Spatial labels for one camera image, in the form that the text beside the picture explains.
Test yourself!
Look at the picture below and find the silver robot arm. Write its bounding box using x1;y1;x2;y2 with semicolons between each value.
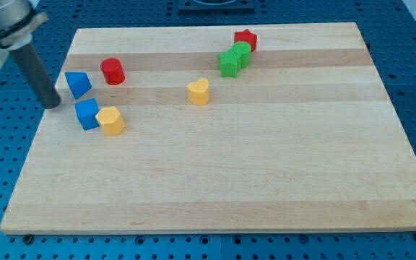
0;0;48;51

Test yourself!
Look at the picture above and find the green star block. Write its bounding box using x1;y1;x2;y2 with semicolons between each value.
218;49;241;78

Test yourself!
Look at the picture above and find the red star block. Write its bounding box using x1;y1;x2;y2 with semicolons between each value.
234;29;258;51

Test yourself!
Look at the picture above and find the yellow heart block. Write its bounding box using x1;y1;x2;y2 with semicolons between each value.
187;78;209;105

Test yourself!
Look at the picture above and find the wooden board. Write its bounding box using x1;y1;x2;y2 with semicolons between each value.
0;22;416;235

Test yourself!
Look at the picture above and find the green cylinder block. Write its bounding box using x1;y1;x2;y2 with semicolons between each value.
232;41;251;68

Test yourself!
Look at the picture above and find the yellow hexagon block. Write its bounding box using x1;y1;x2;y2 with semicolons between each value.
95;106;126;137

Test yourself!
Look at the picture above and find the red cylinder block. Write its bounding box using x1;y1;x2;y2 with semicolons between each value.
100;58;125;85

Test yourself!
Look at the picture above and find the blue cube block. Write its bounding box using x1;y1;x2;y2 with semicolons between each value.
74;98;99;130

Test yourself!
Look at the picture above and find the blue triangular prism block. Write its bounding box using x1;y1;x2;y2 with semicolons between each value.
64;71;92;99

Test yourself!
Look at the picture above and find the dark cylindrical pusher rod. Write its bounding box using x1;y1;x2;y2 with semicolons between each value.
10;43;61;109

